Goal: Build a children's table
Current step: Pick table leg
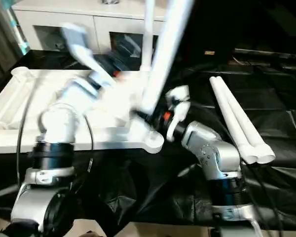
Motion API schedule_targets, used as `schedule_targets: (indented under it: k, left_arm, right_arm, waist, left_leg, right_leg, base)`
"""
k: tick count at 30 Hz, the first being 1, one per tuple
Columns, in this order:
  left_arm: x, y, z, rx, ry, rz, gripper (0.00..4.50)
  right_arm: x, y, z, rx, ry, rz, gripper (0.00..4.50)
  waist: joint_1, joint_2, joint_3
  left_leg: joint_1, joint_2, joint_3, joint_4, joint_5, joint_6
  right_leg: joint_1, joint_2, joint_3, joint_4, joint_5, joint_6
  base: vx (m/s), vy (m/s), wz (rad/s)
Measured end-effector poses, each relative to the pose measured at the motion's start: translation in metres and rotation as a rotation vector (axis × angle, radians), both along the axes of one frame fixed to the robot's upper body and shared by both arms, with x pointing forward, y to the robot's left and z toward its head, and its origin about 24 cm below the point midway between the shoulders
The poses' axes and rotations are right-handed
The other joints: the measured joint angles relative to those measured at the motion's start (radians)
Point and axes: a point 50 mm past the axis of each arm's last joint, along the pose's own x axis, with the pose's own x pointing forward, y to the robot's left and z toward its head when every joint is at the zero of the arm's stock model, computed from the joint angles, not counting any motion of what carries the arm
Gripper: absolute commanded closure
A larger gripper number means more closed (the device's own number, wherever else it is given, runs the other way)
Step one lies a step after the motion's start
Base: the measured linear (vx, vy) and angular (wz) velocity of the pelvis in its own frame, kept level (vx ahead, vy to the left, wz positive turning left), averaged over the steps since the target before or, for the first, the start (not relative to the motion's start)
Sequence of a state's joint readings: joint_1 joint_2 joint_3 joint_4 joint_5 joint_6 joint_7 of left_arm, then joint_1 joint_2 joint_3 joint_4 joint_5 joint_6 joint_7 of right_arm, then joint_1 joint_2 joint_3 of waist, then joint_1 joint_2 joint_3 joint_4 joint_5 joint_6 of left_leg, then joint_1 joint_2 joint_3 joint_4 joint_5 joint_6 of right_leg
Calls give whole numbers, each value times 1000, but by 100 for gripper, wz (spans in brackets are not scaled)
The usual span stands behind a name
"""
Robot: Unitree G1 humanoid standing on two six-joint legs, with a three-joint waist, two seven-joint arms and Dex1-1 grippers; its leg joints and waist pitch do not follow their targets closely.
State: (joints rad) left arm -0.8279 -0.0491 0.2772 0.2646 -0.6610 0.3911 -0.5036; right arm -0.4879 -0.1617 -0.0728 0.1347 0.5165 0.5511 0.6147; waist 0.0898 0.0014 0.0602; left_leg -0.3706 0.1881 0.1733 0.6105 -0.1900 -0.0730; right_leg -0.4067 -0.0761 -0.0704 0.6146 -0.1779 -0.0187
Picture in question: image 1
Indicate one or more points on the white plastic table leg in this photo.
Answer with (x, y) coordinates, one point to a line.
(167, 49)
(244, 118)
(148, 37)
(227, 111)

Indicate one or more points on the white plastic table top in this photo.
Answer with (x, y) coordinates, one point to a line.
(19, 98)

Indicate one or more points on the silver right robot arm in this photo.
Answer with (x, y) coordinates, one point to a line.
(212, 153)

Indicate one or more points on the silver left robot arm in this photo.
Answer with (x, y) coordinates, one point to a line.
(59, 128)

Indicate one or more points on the dark grey crumpled bundle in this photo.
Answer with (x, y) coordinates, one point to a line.
(109, 2)

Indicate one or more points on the black table mat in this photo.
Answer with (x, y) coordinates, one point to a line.
(150, 192)

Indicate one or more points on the white glass-door cabinet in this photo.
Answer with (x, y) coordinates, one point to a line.
(51, 17)

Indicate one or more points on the small beige label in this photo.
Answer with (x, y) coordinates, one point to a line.
(209, 52)

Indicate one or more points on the teal white plastic package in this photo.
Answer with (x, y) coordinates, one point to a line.
(18, 32)

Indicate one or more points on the grey curtain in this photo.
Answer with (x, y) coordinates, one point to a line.
(1, 37)

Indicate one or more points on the black low side table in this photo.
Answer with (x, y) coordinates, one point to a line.
(273, 55)

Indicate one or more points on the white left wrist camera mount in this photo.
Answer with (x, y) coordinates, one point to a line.
(84, 49)

